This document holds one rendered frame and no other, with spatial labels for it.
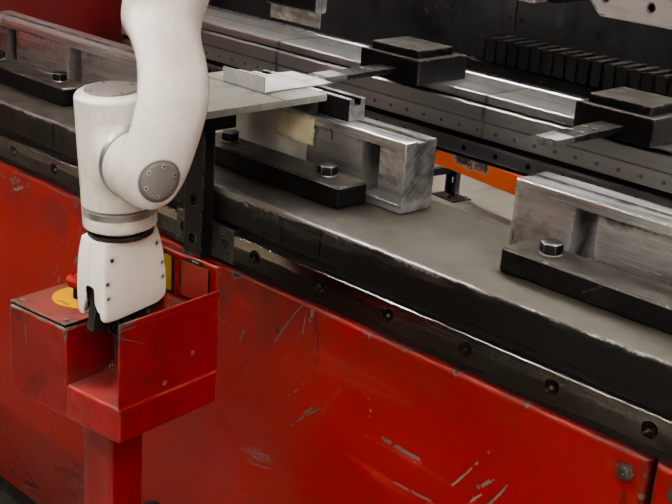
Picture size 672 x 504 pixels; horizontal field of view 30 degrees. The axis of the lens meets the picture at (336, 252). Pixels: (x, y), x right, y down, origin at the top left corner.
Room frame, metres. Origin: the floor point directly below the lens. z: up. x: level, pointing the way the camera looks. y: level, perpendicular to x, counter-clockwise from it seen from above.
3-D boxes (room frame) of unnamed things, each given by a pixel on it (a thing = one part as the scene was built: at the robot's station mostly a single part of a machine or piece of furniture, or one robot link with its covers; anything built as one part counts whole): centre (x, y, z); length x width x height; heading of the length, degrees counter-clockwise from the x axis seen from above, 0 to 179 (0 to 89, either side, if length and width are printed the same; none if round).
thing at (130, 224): (1.34, 0.24, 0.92); 0.09 x 0.08 x 0.03; 142
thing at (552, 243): (1.34, -0.24, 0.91); 0.03 x 0.03 x 0.02
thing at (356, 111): (1.71, 0.06, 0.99); 0.20 x 0.03 x 0.03; 46
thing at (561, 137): (1.57, -0.33, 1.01); 0.26 x 0.12 x 0.05; 136
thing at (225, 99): (1.63, 0.18, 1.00); 0.26 x 0.18 x 0.01; 136
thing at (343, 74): (1.84, -0.05, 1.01); 0.26 x 0.12 x 0.05; 136
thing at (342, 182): (1.67, 0.09, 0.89); 0.30 x 0.05 x 0.03; 46
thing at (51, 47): (2.12, 0.47, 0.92); 0.50 x 0.06 x 0.10; 46
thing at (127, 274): (1.34, 0.24, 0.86); 0.10 x 0.07 x 0.11; 142
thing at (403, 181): (1.70, 0.04, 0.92); 0.39 x 0.06 x 0.10; 46
